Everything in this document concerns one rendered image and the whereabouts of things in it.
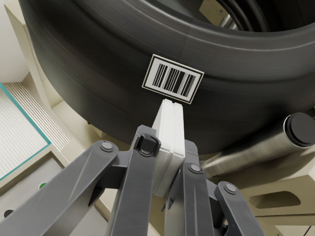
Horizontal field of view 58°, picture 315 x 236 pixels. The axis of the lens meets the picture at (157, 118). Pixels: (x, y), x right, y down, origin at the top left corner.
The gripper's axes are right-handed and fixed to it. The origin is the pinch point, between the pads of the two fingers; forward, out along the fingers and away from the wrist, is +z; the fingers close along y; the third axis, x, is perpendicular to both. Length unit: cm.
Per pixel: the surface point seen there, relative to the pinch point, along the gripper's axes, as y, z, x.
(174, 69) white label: 0.2, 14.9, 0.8
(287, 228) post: 42, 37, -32
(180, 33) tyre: -0.4, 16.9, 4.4
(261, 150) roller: 16.6, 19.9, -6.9
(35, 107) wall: -157, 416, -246
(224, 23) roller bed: 17, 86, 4
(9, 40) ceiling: -198, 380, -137
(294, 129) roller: 16.6, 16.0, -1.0
